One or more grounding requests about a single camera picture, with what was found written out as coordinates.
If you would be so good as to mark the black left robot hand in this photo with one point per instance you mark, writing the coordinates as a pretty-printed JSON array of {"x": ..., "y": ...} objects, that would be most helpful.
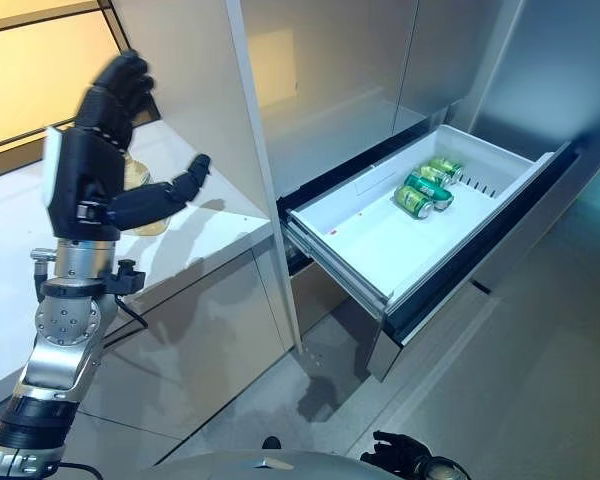
[{"x": 80, "y": 175}]

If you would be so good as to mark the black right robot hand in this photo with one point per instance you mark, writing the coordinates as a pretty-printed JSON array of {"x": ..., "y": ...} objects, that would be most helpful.
[{"x": 405, "y": 455}]

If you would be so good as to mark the yellow drink bottle white cap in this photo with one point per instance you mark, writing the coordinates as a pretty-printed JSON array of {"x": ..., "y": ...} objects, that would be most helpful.
[{"x": 150, "y": 227}]

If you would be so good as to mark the steel fridge drawer white bin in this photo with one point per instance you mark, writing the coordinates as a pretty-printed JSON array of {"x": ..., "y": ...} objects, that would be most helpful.
[{"x": 360, "y": 235}]

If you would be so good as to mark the stainless steel fridge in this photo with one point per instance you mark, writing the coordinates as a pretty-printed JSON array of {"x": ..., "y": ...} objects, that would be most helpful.
[{"x": 340, "y": 60}]

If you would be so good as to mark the black framed amber window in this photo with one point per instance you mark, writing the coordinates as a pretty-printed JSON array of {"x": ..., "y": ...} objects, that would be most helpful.
[{"x": 30, "y": 65}]

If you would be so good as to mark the grey robot torso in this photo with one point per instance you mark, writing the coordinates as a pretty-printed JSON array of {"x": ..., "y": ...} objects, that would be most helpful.
[{"x": 260, "y": 470}]

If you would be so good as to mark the tall white side panel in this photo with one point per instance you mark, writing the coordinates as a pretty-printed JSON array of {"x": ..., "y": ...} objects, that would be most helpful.
[{"x": 195, "y": 75}]

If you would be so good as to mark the white counter cabinet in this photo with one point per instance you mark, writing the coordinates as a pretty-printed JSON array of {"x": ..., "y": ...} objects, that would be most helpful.
[{"x": 180, "y": 325}]

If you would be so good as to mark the light green drink can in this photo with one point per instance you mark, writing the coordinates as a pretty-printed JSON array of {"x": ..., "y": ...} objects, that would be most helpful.
[
  {"x": 442, "y": 167},
  {"x": 412, "y": 200}
]

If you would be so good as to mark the dark green drink can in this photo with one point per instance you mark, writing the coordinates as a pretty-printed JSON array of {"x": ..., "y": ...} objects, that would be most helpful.
[{"x": 425, "y": 186}]

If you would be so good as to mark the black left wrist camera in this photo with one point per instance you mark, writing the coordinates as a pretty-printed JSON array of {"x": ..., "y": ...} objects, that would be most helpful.
[{"x": 127, "y": 280}]

